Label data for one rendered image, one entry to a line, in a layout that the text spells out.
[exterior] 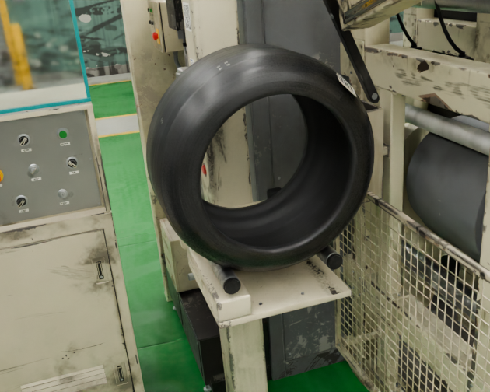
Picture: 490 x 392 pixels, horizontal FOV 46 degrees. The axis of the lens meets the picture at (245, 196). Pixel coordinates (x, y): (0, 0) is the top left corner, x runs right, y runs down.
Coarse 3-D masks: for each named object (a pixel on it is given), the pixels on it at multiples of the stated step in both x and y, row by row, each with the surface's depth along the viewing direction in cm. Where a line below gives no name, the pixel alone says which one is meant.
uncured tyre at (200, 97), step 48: (240, 48) 139; (192, 96) 127; (240, 96) 126; (336, 96) 133; (192, 144) 127; (336, 144) 164; (192, 192) 130; (288, 192) 169; (336, 192) 160; (192, 240) 137; (240, 240) 163; (288, 240) 160
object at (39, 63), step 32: (0, 0) 165; (32, 0) 167; (64, 0) 170; (0, 32) 168; (32, 32) 170; (64, 32) 173; (0, 64) 170; (32, 64) 173; (64, 64) 176; (0, 96) 173; (32, 96) 176; (64, 96) 179
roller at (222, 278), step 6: (210, 264) 154; (216, 264) 150; (216, 270) 149; (222, 270) 146; (228, 270) 146; (216, 276) 148; (222, 276) 144; (228, 276) 143; (234, 276) 143; (222, 282) 143; (228, 282) 142; (234, 282) 142; (228, 288) 142; (234, 288) 143
